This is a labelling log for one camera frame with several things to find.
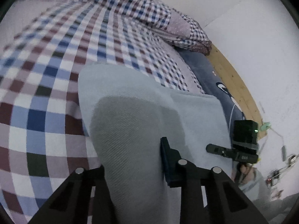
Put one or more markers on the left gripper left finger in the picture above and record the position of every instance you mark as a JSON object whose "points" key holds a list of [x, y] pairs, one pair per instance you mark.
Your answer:
{"points": [[82, 191]]}

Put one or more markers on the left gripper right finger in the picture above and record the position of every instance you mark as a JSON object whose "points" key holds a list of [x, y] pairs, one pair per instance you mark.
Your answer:
{"points": [[207, 195]]}

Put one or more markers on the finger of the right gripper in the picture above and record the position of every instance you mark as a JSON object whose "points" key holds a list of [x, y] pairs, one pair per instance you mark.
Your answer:
{"points": [[218, 150]]}

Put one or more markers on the light grey garment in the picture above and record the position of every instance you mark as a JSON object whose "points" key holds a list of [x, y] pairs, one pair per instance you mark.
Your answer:
{"points": [[126, 113]]}

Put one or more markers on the grey sleeve forearm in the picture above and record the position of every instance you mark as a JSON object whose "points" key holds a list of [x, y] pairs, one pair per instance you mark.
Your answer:
{"points": [[273, 208]]}

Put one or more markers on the person right hand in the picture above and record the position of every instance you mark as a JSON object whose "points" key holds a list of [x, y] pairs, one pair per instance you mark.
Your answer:
{"points": [[245, 173]]}

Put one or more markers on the dark blue cartoon pillow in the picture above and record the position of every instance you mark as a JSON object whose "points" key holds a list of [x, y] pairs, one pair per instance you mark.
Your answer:
{"points": [[212, 84]]}

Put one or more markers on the wooden bed headboard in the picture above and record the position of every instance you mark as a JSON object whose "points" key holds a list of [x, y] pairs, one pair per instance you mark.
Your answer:
{"points": [[235, 85]]}

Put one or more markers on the checkered plaid bed sheet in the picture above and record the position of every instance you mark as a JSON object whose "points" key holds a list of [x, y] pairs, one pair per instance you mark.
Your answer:
{"points": [[43, 139]]}

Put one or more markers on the checkered plaid rolled quilt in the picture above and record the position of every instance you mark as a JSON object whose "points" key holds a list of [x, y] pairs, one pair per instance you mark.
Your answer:
{"points": [[175, 27]]}

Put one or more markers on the black camera box green light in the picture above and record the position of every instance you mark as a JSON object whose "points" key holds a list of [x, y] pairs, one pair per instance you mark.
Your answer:
{"points": [[245, 134]]}

